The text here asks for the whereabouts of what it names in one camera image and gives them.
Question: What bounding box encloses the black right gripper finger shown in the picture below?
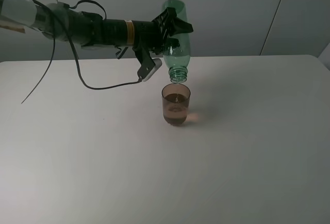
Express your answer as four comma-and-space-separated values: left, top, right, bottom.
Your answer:
162, 38, 180, 51

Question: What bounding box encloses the green transparent plastic bottle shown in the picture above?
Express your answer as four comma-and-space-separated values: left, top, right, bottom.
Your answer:
161, 0, 192, 84

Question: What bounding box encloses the thin black cable loop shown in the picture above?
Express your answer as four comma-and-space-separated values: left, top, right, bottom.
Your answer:
68, 0, 128, 60

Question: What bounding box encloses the brown translucent plastic cup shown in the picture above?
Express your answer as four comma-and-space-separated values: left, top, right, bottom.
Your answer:
161, 83, 191, 126

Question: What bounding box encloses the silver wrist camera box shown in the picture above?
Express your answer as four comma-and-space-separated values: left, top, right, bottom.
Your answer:
142, 58, 162, 82

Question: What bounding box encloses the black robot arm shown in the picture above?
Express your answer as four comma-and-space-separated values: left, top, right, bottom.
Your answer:
1, 0, 193, 81

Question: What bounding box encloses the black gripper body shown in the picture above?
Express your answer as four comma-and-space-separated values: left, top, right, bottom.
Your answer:
133, 7, 177, 79

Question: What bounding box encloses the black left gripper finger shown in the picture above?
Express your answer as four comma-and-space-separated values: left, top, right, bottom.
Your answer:
172, 17, 193, 36

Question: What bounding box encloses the black camera cable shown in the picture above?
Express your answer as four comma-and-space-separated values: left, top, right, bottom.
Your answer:
30, 0, 142, 90

